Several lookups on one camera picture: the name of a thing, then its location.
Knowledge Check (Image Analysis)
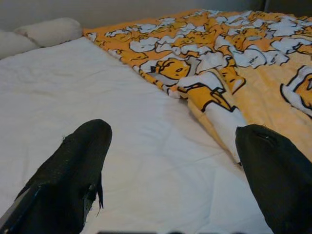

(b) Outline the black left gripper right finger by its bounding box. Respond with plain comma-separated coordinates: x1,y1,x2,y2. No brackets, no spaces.
234,123,312,234

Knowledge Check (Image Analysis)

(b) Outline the beige pillow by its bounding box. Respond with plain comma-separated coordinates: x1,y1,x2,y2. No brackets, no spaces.
14,17,83,47
0,30,41,60

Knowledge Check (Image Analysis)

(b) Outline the yellow cartoon egg blanket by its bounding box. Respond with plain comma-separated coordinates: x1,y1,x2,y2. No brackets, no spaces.
82,8,312,166

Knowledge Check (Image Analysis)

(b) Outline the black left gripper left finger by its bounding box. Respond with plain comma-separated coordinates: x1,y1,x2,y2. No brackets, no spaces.
0,118,113,234

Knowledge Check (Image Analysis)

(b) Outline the white quilted mattress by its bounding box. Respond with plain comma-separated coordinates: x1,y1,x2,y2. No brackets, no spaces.
0,36,273,234

